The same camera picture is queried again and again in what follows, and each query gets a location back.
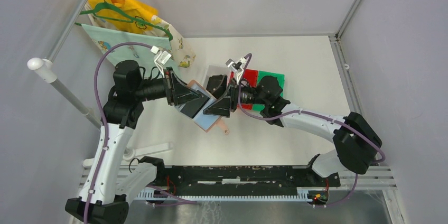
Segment white cable duct strip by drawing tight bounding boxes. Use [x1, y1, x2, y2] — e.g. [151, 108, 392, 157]
[135, 188, 312, 202]

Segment cream patterned cloth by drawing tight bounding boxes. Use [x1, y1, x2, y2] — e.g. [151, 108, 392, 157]
[151, 15, 196, 68]

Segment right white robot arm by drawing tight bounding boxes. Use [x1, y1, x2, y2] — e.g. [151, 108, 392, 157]
[203, 74, 382, 186]

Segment yellow garment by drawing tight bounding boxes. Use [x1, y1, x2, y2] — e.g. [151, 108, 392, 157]
[85, 0, 166, 36]

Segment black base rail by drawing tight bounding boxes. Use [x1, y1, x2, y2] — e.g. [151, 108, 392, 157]
[152, 165, 341, 196]

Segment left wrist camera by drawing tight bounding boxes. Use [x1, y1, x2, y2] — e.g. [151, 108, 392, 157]
[150, 46, 172, 78]

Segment green plastic bin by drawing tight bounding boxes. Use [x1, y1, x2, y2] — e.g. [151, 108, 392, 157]
[251, 70, 285, 111]

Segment black credit card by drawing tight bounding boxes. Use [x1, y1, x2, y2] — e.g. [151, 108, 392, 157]
[180, 90, 210, 119]

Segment red plastic bin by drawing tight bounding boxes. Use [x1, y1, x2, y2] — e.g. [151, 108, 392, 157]
[229, 69, 258, 110]

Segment white plastic bin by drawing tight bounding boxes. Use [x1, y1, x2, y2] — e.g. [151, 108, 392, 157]
[202, 64, 230, 89]

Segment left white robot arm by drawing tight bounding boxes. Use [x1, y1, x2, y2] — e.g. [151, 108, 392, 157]
[65, 60, 203, 223]

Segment tan leather card holder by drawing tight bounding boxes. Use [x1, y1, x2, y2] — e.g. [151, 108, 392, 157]
[176, 80, 230, 135]

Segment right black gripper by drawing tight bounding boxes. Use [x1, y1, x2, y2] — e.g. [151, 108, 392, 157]
[202, 75, 269, 118]

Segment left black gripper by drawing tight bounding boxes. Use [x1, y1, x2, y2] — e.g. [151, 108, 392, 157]
[134, 67, 202, 106]

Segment green clothes hanger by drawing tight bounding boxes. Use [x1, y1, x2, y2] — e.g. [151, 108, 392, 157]
[79, 2, 173, 41]

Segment metal clothes rack pole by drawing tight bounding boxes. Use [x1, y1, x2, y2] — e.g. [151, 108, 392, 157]
[27, 0, 134, 156]

